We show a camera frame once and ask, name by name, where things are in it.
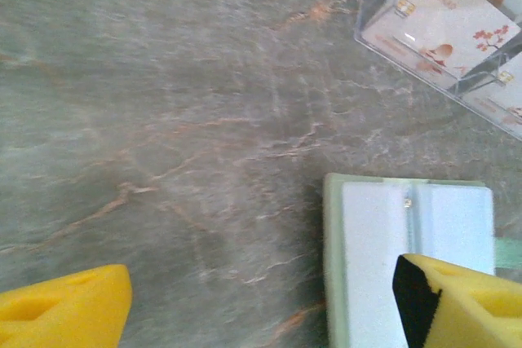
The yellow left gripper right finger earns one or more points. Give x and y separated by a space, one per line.
477 315

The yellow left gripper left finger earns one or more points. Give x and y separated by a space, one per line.
57 315

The green card holder wallet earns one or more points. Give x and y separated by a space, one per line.
367 242

